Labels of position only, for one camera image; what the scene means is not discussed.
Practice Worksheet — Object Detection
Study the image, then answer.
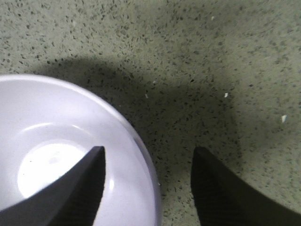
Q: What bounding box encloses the purple plastic bowl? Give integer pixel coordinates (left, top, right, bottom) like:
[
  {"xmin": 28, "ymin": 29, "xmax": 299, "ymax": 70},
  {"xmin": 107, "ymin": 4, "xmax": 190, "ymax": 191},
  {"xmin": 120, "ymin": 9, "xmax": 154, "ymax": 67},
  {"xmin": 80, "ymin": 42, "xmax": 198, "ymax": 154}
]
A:
[{"xmin": 0, "ymin": 74, "xmax": 161, "ymax": 226}]

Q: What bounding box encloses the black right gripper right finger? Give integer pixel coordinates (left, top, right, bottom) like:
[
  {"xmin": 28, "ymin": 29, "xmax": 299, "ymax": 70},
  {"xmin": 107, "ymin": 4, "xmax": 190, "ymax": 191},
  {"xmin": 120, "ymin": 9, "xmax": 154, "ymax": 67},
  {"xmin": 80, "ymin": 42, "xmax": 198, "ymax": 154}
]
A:
[{"xmin": 190, "ymin": 147, "xmax": 301, "ymax": 226}]

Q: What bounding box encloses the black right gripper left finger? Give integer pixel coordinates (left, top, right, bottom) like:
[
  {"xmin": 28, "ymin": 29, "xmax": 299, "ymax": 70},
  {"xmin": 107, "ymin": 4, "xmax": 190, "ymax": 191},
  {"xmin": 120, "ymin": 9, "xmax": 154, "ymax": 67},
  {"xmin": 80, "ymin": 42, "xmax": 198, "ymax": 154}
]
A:
[{"xmin": 0, "ymin": 146, "xmax": 105, "ymax": 226}]

